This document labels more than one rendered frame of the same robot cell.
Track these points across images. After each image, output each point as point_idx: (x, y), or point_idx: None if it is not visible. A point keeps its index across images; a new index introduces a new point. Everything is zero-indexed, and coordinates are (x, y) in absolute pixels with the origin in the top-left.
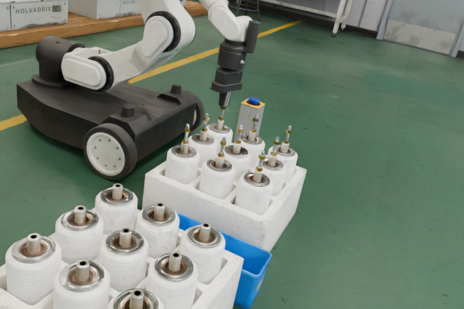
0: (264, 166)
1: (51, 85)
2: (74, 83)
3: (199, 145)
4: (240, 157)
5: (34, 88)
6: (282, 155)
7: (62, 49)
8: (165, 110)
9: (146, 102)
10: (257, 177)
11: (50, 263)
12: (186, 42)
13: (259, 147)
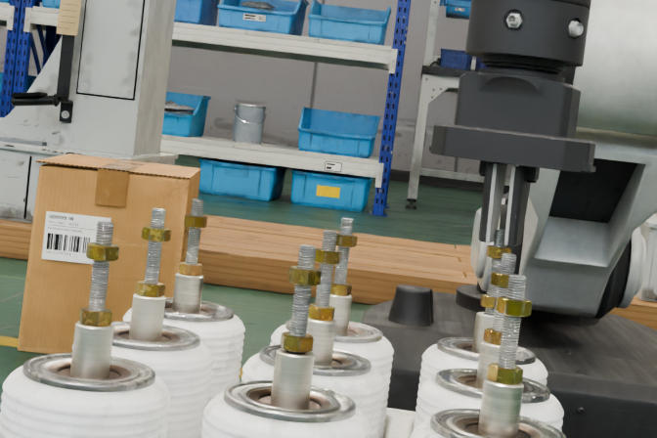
0: (232, 384)
1: (466, 295)
2: (538, 314)
3: (276, 330)
4: (268, 365)
5: (434, 299)
6: (430, 425)
7: (507, 197)
8: (591, 373)
9: (592, 356)
10: (72, 351)
11: None
12: (638, 89)
13: (459, 406)
